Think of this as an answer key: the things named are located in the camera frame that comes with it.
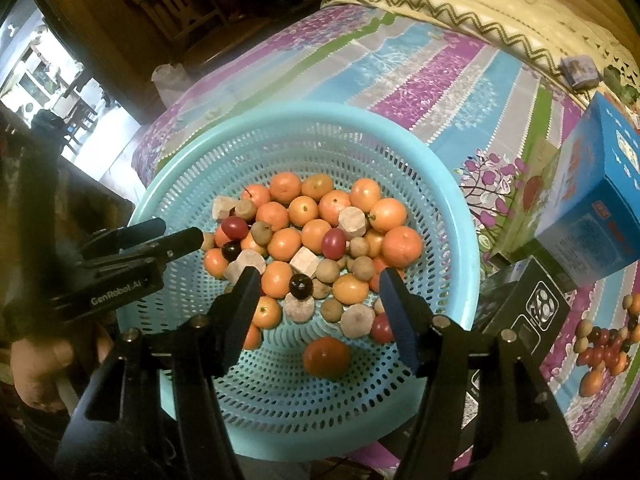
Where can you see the green leafy plant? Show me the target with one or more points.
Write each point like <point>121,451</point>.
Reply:
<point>620,82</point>

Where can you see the person's left hand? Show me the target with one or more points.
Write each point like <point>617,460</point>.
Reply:
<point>40,370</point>

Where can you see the blue cardboard box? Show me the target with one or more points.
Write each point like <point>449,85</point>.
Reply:
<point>590,185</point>

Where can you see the clear plastic bag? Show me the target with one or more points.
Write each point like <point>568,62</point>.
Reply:
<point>170,82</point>

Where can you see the pile of beige root chunks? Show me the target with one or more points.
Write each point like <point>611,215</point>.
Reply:
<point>352,221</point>

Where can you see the dark cherry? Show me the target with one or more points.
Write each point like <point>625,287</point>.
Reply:
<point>634,321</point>
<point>300,286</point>
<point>231,251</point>

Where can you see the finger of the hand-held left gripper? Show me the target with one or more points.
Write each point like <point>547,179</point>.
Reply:
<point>175,247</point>
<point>135,235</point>

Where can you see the pile of oranges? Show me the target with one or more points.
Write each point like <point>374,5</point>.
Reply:
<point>287,242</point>

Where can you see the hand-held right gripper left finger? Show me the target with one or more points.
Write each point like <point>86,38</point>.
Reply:
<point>242,310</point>

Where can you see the light blue perforated plastic basket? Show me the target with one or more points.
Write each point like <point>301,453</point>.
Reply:
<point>300,150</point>

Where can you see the wooden chair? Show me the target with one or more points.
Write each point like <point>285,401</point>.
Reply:
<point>170,5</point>

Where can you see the red cherry tomato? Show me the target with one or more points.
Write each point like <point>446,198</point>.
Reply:
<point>332,242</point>
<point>607,338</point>
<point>615,350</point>
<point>382,331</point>
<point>601,355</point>
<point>234,227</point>
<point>586,358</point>

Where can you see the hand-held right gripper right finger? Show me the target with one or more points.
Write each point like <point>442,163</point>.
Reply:
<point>400,320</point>

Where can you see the large orange-red tomato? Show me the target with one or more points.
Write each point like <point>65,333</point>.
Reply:
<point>326,357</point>

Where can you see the small printed box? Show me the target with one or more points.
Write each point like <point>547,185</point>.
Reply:
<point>580,72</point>

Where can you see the single orange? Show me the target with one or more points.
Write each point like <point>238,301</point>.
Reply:
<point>623,362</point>
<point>592,384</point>
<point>634,304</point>

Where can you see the black printed box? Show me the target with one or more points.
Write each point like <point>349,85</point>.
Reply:
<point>525,305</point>

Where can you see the pile of brown longans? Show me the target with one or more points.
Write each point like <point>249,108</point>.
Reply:
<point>362,267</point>

